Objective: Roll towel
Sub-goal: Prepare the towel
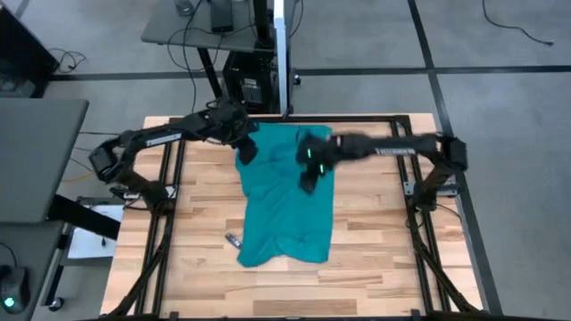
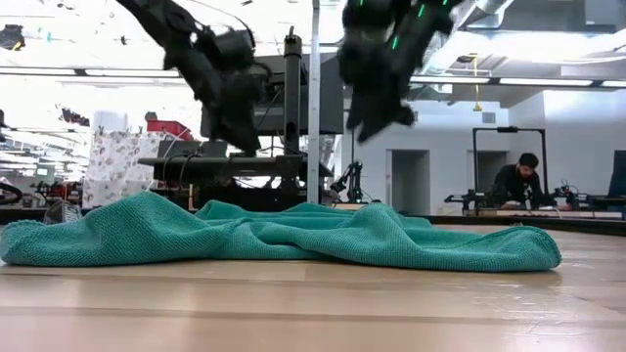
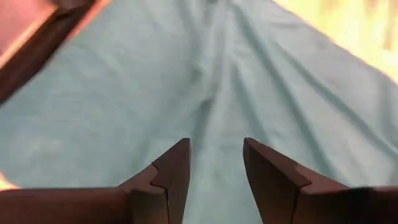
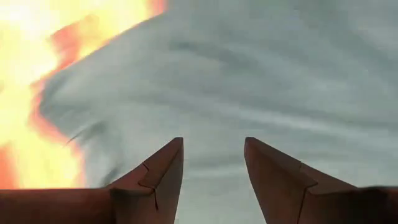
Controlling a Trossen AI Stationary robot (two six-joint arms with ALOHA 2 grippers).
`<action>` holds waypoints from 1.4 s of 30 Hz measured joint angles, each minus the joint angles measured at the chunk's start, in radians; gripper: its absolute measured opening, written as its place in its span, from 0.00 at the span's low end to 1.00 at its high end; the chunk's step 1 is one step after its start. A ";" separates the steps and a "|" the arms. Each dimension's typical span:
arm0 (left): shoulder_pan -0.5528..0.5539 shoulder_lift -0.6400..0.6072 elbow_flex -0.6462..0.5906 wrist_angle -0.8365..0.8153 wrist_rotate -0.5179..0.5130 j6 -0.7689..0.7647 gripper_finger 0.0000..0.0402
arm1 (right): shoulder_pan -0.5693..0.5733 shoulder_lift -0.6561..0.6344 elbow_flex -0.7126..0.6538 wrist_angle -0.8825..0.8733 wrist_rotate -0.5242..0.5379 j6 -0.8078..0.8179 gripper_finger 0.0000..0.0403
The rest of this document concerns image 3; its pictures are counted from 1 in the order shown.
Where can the black aluminium table frame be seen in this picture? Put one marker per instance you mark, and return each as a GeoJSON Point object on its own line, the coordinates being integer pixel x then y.
{"type": "Point", "coordinates": [40, 46]}

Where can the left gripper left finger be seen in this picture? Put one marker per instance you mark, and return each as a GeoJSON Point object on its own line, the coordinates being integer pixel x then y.
{"type": "Point", "coordinates": [93, 205]}

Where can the teal microfibre towel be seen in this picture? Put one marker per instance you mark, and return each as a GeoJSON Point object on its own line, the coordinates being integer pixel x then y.
{"type": "Point", "coordinates": [155, 77]}

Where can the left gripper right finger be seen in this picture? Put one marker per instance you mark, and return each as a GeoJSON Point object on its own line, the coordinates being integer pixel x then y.
{"type": "Point", "coordinates": [311, 205]}

